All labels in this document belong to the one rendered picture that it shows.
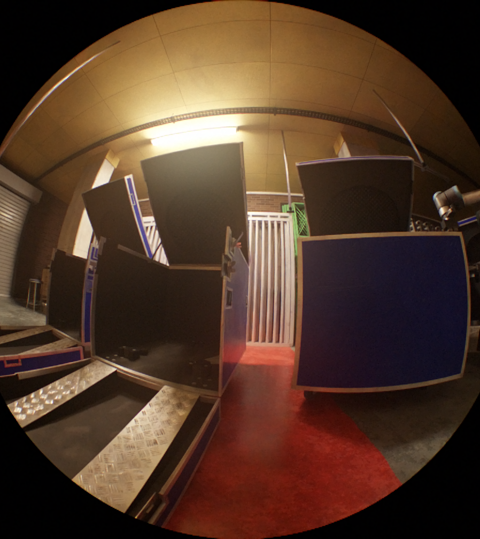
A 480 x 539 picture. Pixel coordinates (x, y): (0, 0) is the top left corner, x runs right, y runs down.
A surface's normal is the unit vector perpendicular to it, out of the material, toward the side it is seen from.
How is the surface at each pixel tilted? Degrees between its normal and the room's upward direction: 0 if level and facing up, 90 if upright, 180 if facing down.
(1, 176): 90
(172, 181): 138
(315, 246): 90
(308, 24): 180
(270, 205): 90
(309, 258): 90
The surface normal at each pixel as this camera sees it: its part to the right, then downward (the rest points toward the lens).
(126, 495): 0.02, -1.00
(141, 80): -0.04, 0.98
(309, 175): -0.31, 0.66
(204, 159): -0.13, 0.61
